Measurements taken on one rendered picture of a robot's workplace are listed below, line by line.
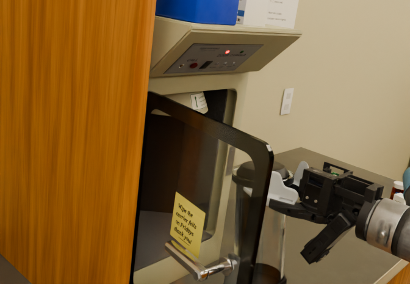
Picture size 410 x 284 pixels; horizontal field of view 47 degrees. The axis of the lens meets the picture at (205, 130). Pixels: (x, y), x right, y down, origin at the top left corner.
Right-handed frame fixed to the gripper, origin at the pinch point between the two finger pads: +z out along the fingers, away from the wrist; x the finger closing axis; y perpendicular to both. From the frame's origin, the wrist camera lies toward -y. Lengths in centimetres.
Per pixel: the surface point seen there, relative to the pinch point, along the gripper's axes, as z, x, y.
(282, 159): 54, -95, -30
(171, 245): -1.3, 24.4, -2.9
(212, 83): 18.3, -3.1, 14.9
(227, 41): 8.4, 5.8, 24.7
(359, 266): -5, -42, -30
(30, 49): 38.4, 24.9, 18.4
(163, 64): 13.0, 15.6, 20.2
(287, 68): 62, -101, 7
